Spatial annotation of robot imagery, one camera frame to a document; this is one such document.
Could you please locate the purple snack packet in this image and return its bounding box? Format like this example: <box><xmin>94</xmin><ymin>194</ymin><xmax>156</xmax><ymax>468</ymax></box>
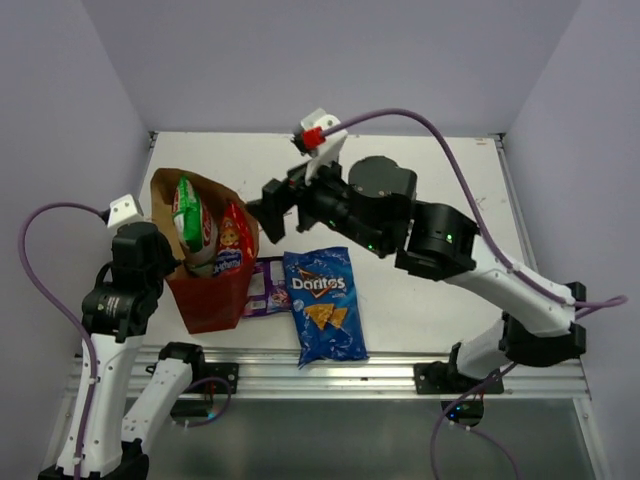
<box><xmin>243</xmin><ymin>256</ymin><xmax>291</xmax><ymax>318</ymax></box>

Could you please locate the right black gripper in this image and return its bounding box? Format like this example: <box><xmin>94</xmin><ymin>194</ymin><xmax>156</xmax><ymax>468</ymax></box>
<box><xmin>242</xmin><ymin>147</ymin><xmax>382</xmax><ymax>257</ymax></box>

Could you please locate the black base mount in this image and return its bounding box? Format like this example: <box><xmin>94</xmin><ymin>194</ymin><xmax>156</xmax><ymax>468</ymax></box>
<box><xmin>191</xmin><ymin>362</ymin><xmax>240</xmax><ymax>396</ymax></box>
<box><xmin>413</xmin><ymin>360</ymin><xmax>484</xmax><ymax>395</ymax></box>

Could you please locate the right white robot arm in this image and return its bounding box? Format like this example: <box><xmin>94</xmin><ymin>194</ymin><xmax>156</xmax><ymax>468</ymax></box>
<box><xmin>247</xmin><ymin>156</ymin><xmax>586</xmax><ymax>393</ymax></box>

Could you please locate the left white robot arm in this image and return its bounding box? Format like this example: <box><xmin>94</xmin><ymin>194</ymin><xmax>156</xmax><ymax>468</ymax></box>
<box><xmin>39</xmin><ymin>222</ymin><xmax>208</xmax><ymax>479</ymax></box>

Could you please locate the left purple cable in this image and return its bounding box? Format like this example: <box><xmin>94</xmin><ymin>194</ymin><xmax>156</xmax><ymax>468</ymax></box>
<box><xmin>18</xmin><ymin>201</ymin><xmax>109</xmax><ymax>480</ymax></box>

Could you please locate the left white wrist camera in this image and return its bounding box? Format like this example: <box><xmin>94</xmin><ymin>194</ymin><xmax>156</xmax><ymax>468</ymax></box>
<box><xmin>102</xmin><ymin>194</ymin><xmax>145</xmax><ymax>232</ymax></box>

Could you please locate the aluminium frame rail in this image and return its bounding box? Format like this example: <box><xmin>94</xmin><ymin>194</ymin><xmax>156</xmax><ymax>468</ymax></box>
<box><xmin>64</xmin><ymin>344</ymin><xmax>591</xmax><ymax>401</ymax></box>

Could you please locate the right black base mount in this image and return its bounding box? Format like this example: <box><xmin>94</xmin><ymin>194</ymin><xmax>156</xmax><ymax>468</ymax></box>
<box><xmin>413</xmin><ymin>360</ymin><xmax>484</xmax><ymax>395</ymax></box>

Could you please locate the green Chuba cassava chips bag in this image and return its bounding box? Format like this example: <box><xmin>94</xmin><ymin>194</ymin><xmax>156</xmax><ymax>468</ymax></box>
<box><xmin>172</xmin><ymin>176</ymin><xmax>218</xmax><ymax>278</ymax></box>

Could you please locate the red snack bag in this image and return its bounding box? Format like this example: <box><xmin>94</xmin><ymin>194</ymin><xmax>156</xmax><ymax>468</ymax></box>
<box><xmin>213</xmin><ymin>202</ymin><xmax>256</xmax><ymax>277</ymax></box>

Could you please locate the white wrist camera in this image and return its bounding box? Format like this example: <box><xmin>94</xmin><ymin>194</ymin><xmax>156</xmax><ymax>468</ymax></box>
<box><xmin>102</xmin><ymin>194</ymin><xmax>145</xmax><ymax>232</ymax></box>
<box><xmin>292</xmin><ymin>108</ymin><xmax>348</xmax><ymax>185</ymax></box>

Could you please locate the blue Doritos chips bag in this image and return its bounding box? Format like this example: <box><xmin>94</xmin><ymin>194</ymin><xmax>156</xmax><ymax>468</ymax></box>
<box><xmin>283</xmin><ymin>247</ymin><xmax>369</xmax><ymax>368</ymax></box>

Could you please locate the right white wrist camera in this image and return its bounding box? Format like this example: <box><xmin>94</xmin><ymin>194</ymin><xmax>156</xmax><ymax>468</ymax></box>
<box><xmin>292</xmin><ymin>108</ymin><xmax>348</xmax><ymax>185</ymax></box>

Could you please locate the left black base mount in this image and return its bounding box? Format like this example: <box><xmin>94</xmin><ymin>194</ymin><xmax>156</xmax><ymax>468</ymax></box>
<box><xmin>191</xmin><ymin>362</ymin><xmax>240</xmax><ymax>396</ymax></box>

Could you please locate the red brown paper bag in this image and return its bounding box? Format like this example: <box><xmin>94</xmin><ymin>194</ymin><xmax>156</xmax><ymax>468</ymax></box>
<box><xmin>150</xmin><ymin>168</ymin><xmax>259</xmax><ymax>335</ymax></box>

